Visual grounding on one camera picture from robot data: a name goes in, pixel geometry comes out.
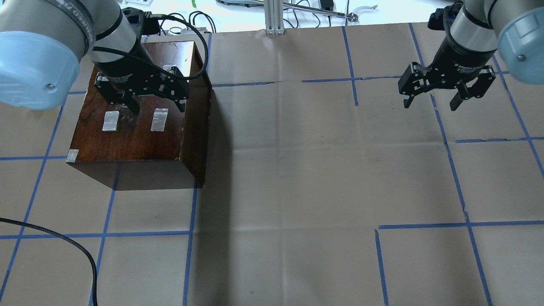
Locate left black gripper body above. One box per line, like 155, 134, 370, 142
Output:
94, 72, 190, 107

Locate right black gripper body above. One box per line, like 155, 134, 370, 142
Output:
398, 42, 496, 98

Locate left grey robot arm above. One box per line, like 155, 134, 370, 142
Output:
0, 0, 189, 115

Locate aluminium frame post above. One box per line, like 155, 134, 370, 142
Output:
263, 0, 284, 35

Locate dark wooden drawer cabinet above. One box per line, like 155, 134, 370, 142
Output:
66, 67, 212, 190

